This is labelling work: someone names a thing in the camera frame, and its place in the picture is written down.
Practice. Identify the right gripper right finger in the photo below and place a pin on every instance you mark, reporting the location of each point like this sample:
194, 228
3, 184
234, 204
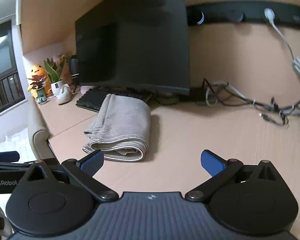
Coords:
221, 171

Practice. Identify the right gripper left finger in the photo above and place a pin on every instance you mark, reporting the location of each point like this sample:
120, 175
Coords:
81, 172

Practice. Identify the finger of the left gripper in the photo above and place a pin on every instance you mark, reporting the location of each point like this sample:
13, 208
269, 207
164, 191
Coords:
9, 157

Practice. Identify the striped white black garment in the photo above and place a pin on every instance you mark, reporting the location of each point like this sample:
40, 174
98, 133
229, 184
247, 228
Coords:
121, 130

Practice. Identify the beige chair backrest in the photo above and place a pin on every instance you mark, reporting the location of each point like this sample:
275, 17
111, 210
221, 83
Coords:
38, 132

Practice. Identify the black keyboard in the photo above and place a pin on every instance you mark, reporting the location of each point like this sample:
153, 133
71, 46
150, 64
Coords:
93, 99

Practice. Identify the white shoe ornament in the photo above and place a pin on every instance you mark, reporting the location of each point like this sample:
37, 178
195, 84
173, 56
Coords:
65, 95

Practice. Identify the small red leaf plant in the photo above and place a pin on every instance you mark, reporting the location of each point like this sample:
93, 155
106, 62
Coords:
40, 89

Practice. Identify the yellow plush toy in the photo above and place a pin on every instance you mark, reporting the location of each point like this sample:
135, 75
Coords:
39, 70

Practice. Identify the green plant in white pot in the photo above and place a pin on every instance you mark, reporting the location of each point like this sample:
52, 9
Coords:
54, 68

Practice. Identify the black cylindrical speaker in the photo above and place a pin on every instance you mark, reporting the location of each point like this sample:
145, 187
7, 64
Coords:
73, 67

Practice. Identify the black computer monitor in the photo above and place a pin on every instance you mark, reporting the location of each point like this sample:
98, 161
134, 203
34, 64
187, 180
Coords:
140, 44

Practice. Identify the black wall power strip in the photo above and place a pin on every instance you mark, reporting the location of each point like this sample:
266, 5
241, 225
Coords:
243, 11

